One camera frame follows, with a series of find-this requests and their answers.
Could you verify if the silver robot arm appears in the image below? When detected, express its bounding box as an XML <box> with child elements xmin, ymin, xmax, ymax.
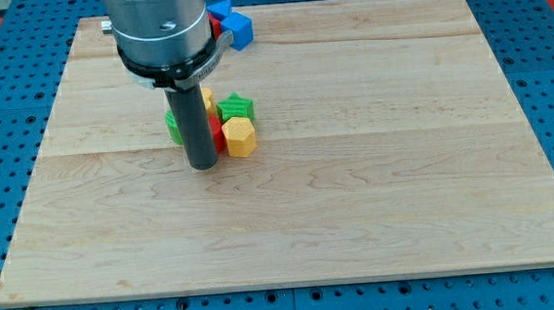
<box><xmin>101</xmin><ymin>0</ymin><xmax>235</xmax><ymax>92</ymax></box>

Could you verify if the red block behind arm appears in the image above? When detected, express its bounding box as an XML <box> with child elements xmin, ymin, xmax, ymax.
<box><xmin>208</xmin><ymin>13</ymin><xmax>221</xmax><ymax>40</ymax></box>

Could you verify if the green circle block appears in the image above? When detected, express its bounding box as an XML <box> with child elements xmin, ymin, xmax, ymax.
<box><xmin>165</xmin><ymin>110</ymin><xmax>183</xmax><ymax>145</ymax></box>

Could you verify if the blue cube block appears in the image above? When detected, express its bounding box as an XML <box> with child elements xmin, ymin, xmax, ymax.
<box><xmin>220</xmin><ymin>12</ymin><xmax>255</xmax><ymax>51</ymax></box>

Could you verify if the yellow hexagon block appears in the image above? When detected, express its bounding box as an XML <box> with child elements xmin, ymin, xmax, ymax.
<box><xmin>221</xmin><ymin>117</ymin><xmax>257</xmax><ymax>158</ymax></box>

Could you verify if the red block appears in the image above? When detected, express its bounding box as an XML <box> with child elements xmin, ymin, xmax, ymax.
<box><xmin>208</xmin><ymin>115</ymin><xmax>226</xmax><ymax>153</ymax></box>

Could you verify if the green star block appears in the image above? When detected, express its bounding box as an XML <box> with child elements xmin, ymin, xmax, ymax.
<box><xmin>217</xmin><ymin>93</ymin><xmax>255</xmax><ymax>123</ymax></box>

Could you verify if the yellow block behind rod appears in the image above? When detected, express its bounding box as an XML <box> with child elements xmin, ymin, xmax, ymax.
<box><xmin>200</xmin><ymin>87</ymin><xmax>218</xmax><ymax>116</ymax></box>

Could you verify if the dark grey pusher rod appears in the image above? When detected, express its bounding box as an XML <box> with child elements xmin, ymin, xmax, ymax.
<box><xmin>165</xmin><ymin>85</ymin><xmax>218</xmax><ymax>171</ymax></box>

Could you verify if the wooden board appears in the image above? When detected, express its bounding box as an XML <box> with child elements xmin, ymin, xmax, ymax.
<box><xmin>0</xmin><ymin>0</ymin><xmax>554</xmax><ymax>309</ymax></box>

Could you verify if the blue triangle block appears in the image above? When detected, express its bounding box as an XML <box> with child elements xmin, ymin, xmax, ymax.
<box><xmin>206</xmin><ymin>0</ymin><xmax>233</xmax><ymax>20</ymax></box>

